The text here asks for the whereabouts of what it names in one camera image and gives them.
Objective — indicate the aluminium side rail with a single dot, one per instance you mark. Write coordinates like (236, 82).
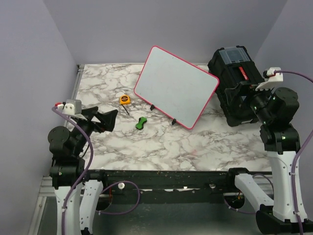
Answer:
(73, 96)

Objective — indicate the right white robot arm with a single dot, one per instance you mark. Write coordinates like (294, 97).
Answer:
(284, 212)

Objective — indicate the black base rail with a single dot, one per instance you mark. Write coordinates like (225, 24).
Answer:
(166, 187)

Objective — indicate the pink framed whiteboard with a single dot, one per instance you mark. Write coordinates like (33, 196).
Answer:
(175, 87)

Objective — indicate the black plastic toolbox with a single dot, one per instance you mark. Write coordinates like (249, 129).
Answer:
(233, 64)

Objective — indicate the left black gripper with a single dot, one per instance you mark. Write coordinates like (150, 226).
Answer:
(107, 119)

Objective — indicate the yellow tape measure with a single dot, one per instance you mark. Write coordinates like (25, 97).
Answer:
(125, 100)

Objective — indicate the wire whiteboard stand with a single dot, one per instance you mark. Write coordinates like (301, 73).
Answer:
(152, 107)

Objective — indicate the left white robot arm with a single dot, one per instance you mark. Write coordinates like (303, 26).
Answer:
(76, 188)

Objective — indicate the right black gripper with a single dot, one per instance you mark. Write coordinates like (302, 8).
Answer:
(233, 93)

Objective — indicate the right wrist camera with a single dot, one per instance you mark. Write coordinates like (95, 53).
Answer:
(273, 77)

